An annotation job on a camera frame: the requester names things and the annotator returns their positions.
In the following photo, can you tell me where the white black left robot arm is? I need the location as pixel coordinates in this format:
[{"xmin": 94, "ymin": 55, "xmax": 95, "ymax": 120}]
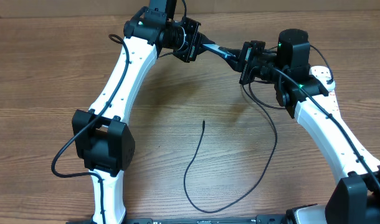
[{"xmin": 72, "ymin": 0, "xmax": 219, "ymax": 223}]

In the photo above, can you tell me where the white power strip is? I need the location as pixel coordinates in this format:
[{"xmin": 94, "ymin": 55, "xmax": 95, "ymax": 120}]
[{"xmin": 309, "ymin": 66, "xmax": 341, "ymax": 117}]

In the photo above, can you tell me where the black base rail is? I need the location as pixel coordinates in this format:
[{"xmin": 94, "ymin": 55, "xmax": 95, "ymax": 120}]
[{"xmin": 65, "ymin": 213, "xmax": 290, "ymax": 224}]

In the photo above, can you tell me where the black charger cable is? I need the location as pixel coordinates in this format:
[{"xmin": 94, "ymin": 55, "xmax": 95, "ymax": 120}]
[{"xmin": 183, "ymin": 45, "xmax": 336, "ymax": 214}]

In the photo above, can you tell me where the blue Galaxy smartphone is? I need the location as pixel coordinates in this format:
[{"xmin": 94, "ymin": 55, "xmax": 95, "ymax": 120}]
[{"xmin": 202, "ymin": 44, "xmax": 236, "ymax": 60}]

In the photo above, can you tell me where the white charger plug adapter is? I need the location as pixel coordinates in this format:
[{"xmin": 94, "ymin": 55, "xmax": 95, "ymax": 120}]
[{"xmin": 318, "ymin": 77, "xmax": 336, "ymax": 92}]

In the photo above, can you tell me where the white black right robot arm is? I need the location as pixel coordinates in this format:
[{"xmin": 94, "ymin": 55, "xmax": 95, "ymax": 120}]
[{"xmin": 216, "ymin": 29, "xmax": 380, "ymax": 223}]

